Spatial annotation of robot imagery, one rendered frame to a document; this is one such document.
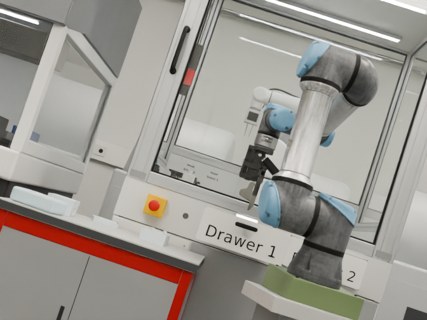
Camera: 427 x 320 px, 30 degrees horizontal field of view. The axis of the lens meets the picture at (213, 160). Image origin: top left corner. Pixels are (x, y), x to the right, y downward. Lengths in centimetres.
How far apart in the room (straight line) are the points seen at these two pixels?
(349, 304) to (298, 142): 45
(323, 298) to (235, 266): 83
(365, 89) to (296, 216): 42
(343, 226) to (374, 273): 82
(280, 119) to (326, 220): 52
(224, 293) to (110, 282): 68
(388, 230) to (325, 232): 84
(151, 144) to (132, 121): 332
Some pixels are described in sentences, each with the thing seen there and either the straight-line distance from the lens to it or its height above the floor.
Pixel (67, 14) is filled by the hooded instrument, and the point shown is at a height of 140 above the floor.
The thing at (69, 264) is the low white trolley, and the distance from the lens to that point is 237.
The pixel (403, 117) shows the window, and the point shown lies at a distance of 302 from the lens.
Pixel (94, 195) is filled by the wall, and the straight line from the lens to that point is 626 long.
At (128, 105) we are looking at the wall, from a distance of 629.
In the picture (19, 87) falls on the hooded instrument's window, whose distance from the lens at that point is 280.
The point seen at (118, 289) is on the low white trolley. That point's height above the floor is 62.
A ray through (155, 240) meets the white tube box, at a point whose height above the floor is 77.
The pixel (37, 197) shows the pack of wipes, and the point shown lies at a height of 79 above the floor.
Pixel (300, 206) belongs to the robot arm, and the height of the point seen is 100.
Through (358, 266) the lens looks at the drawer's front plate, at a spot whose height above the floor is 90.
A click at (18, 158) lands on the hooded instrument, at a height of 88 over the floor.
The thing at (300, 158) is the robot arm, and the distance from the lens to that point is 216.
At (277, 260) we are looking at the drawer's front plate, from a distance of 258.
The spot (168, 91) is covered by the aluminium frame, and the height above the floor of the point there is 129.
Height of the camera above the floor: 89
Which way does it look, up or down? 4 degrees up
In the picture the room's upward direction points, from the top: 18 degrees clockwise
